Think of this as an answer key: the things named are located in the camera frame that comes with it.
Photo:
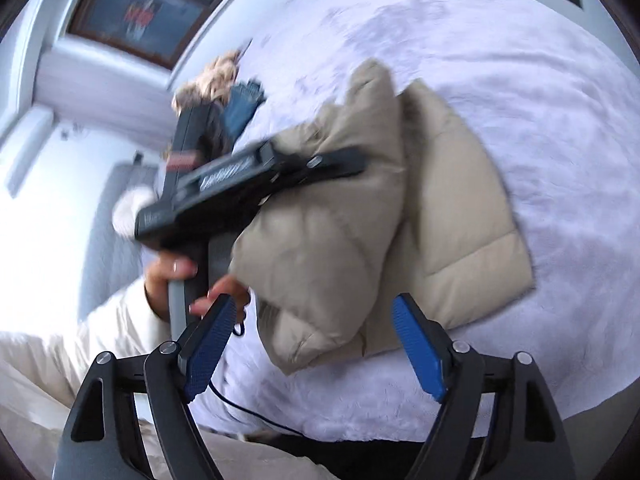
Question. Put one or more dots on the person's left forearm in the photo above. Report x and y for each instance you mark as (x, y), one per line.
(125, 320)

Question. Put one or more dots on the lavender fleece blanket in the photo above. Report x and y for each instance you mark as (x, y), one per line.
(500, 110)

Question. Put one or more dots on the person's white pants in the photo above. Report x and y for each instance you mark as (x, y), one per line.
(60, 410)

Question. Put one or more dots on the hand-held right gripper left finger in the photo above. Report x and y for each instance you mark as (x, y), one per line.
(210, 345)

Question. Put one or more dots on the folded blue denim jeans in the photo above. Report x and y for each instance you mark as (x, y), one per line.
(240, 107)

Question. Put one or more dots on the grey quilted headboard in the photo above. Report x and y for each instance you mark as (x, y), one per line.
(115, 260)

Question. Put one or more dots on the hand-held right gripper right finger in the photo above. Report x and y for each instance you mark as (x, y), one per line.
(417, 345)

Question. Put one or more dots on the round cream pleated pillow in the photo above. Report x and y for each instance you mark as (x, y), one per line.
(127, 212)

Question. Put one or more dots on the person's left hand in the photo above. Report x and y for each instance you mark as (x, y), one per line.
(170, 280)

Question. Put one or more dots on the beige puffer jacket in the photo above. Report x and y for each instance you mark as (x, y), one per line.
(350, 240)

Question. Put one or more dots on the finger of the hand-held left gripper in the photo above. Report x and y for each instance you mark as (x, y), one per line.
(325, 165)

